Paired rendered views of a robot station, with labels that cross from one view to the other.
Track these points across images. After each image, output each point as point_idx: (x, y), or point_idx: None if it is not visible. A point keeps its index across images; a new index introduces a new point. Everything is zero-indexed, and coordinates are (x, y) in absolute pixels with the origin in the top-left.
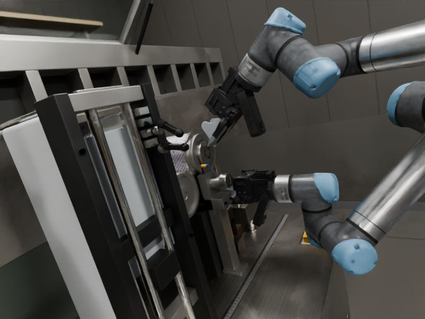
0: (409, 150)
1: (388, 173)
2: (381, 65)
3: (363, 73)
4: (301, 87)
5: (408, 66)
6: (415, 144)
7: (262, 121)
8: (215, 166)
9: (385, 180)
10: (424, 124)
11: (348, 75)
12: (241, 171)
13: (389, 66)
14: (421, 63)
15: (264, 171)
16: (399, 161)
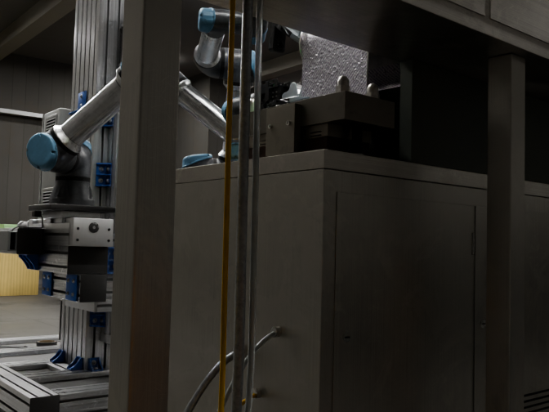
0: (201, 94)
1: (216, 105)
2: (221, 39)
3: (219, 37)
4: (265, 37)
5: (216, 46)
6: (198, 91)
7: (269, 42)
8: (302, 65)
9: (220, 109)
10: (184, 81)
11: (221, 33)
12: (277, 79)
13: (220, 42)
14: (217, 47)
15: (264, 85)
16: (208, 100)
